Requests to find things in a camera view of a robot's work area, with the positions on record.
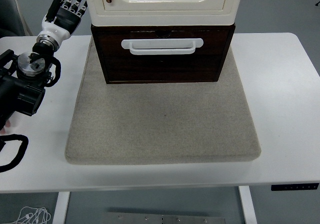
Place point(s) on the beige felt mat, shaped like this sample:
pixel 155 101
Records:
pixel 162 123

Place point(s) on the white table leg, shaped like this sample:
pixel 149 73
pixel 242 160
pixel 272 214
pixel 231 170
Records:
pixel 248 206
pixel 61 209

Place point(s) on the dark wood drawer housing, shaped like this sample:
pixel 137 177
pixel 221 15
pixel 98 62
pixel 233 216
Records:
pixel 200 27

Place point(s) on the black table control panel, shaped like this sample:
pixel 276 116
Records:
pixel 295 187

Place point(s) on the dark wood drawer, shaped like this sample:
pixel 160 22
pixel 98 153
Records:
pixel 162 67

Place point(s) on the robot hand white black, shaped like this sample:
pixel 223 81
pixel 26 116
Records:
pixel 56 29

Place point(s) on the grey chair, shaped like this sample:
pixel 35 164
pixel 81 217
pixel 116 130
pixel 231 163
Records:
pixel 10 13

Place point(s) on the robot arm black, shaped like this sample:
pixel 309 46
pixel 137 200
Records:
pixel 22 93

